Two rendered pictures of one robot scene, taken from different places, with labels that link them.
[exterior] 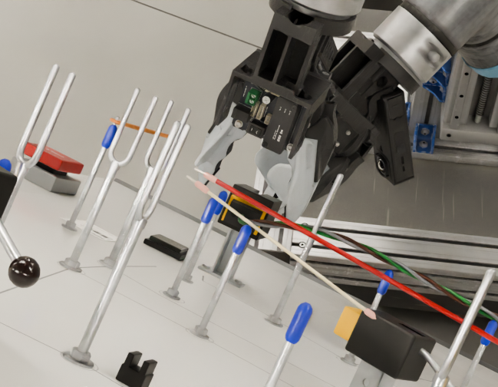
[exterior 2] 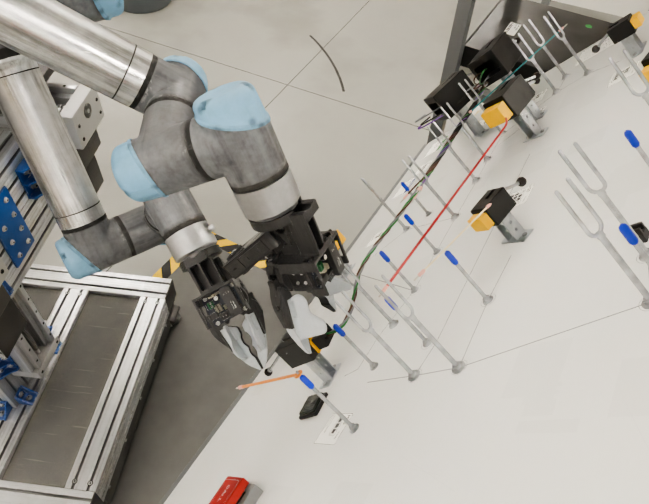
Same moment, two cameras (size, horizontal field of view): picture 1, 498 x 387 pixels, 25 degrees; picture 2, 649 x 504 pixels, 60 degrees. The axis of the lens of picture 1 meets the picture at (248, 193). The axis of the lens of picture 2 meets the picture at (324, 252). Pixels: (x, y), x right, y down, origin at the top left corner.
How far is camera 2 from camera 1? 0.78 m
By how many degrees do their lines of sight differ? 54
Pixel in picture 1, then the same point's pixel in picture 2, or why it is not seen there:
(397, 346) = (505, 196)
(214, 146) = (313, 319)
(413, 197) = (68, 410)
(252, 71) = (307, 258)
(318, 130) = not seen: hidden behind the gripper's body
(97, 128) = not seen: outside the picture
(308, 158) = not seen: hidden behind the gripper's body
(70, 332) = (603, 284)
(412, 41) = (203, 232)
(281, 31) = (310, 218)
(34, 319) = (610, 294)
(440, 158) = (42, 390)
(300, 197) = (335, 287)
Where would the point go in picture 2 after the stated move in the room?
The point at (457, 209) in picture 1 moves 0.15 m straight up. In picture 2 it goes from (84, 384) to (70, 361)
